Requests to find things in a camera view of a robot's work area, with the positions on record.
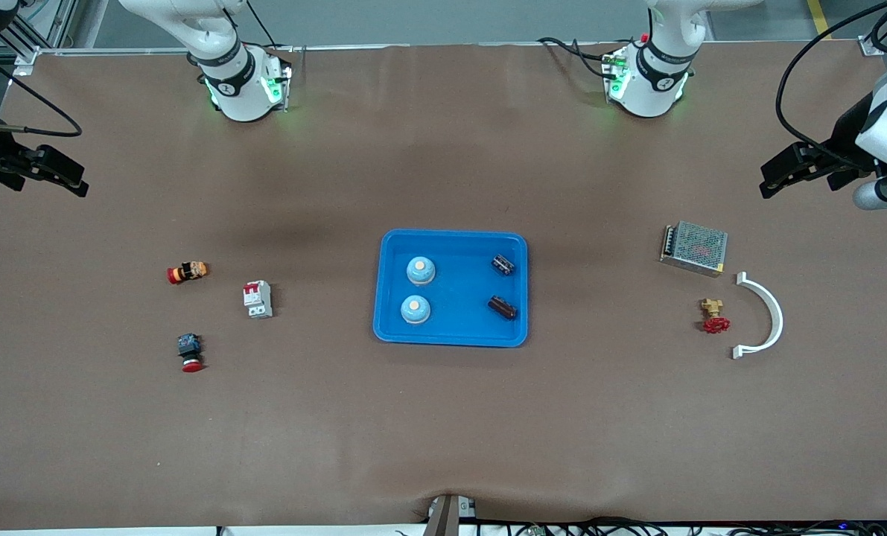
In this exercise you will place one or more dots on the short dark electrolytic capacitor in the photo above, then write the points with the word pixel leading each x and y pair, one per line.
pixel 503 264

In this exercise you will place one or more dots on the red emergency button orange base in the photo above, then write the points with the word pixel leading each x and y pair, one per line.
pixel 188 272

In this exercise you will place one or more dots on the long dark electrolytic capacitor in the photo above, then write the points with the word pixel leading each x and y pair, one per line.
pixel 503 307

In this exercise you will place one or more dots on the blue plastic tray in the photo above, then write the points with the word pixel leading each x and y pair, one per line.
pixel 458 327

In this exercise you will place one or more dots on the scratched blue call bell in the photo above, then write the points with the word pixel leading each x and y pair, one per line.
pixel 421 274

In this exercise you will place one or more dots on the brass valve red handwheel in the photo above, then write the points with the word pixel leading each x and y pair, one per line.
pixel 715 325

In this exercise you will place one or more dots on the grey table edge bracket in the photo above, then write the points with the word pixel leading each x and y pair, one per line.
pixel 447 517

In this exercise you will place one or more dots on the red mushroom button blue base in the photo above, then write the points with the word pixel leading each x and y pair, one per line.
pixel 191 356

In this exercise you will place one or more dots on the metal mesh power supply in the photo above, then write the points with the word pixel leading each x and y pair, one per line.
pixel 692 247

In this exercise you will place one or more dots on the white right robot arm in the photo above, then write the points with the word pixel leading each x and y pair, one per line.
pixel 242 82

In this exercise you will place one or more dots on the aluminium frame profile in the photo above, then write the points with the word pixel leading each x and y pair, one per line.
pixel 22 52

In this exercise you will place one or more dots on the white red circuit breaker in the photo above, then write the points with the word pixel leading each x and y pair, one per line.
pixel 257 299

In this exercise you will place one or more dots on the white semicircular pipe clamp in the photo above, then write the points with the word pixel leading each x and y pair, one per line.
pixel 778 316

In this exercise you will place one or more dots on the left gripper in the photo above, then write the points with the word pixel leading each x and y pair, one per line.
pixel 846 141

